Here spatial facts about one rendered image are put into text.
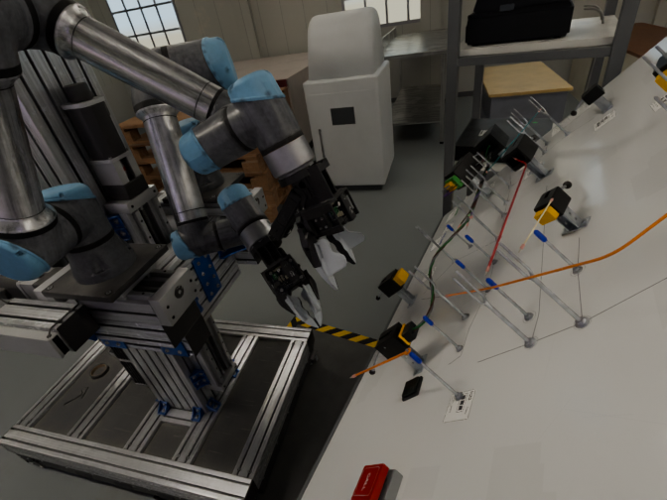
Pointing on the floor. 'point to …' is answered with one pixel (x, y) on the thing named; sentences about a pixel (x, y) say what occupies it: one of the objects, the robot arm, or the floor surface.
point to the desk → (554, 91)
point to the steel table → (420, 42)
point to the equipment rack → (590, 31)
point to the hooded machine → (349, 98)
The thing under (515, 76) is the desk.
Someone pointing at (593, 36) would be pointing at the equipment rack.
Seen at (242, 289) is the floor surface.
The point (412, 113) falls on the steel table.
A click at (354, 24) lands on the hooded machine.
